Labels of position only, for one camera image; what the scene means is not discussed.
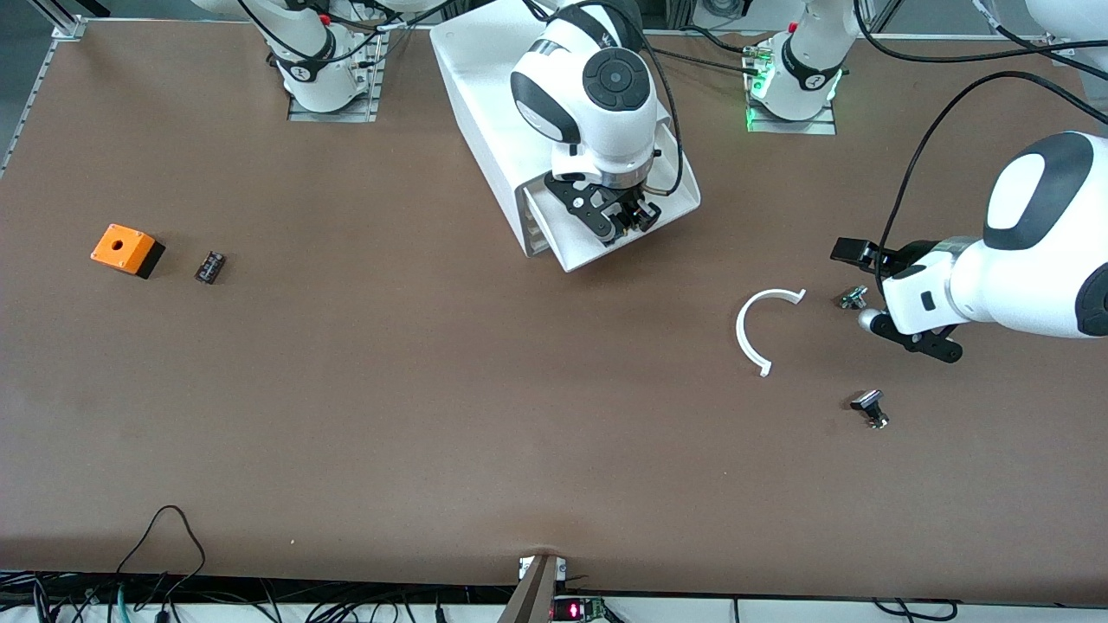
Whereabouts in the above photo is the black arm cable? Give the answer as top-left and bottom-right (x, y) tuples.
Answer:
(853, 0), (1108, 291)
(519, 0), (686, 198)

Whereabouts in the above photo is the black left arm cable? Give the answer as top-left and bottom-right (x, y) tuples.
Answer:
(853, 0), (1108, 291)

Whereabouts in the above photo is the tangled black cable bundle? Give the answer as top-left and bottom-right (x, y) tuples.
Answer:
(0, 571), (520, 623)

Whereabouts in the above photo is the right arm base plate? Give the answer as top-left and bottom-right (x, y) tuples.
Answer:
(287, 26), (388, 123)

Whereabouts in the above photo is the brown camera stand post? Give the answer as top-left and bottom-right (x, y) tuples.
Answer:
(498, 554), (568, 623)

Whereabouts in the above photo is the black base power cable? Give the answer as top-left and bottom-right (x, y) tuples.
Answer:
(649, 26), (764, 74)

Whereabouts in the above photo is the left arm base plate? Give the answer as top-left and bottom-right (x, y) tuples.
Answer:
(746, 48), (838, 135)

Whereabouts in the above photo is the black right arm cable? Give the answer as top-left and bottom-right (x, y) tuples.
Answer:
(519, 0), (686, 198)

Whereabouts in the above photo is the white C-shaped ring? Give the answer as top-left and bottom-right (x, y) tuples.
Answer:
(736, 288), (808, 378)

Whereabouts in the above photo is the red LED circuit board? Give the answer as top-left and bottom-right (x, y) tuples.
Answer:
(552, 595), (607, 623)

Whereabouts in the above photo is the short black cable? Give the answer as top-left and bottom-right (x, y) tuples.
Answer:
(870, 597), (962, 623)

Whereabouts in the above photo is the orange button enclosure box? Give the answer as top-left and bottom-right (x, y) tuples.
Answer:
(90, 223), (165, 279)

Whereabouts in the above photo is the thin black looped cable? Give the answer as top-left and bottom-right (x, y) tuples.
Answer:
(115, 505), (207, 579)

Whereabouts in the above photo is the metal T-shaped fitting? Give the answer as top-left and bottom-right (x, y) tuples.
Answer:
(850, 389), (890, 430)

